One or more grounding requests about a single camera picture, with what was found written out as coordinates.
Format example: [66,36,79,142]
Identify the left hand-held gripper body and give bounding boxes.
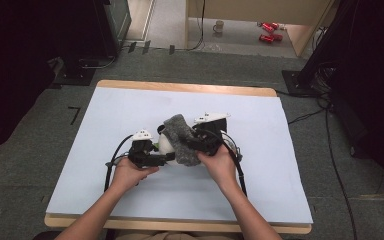
[128,129,158,169]

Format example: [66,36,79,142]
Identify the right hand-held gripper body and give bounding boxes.
[193,112,231,157]

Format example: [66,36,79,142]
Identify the grey fuzzy scarf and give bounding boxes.
[162,113,202,167]

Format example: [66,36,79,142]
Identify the person's right hand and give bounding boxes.
[195,144,238,191]

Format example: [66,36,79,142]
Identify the person's left hand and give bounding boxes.
[111,156,160,193]

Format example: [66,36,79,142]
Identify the light blue table mat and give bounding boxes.
[45,86,314,225]

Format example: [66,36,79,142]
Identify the wooden table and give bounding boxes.
[43,79,313,234]

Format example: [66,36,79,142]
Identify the black tape corner mark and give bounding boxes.
[67,106,82,126]

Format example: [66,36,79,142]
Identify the person's beige trousers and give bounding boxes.
[113,229,245,240]

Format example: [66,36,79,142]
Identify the black flat stand base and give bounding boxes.
[52,57,97,87]

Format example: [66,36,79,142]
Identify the beige mug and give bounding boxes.
[212,19,225,34]

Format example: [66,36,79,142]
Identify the wooden partition desk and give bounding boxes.
[184,0,335,59]

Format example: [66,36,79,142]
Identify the black cabinet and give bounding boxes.
[93,0,133,58]

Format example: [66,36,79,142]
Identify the black metal stand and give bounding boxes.
[281,0,362,98]

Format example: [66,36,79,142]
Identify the dark curtain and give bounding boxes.
[0,0,105,160]
[328,0,384,203]

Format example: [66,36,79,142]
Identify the right hand-held gripper black cable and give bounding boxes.
[209,129,249,198]

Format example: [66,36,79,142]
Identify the thin black floor cable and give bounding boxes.
[275,89,360,240]

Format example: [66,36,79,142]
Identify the black hanging cable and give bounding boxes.
[185,0,207,52]

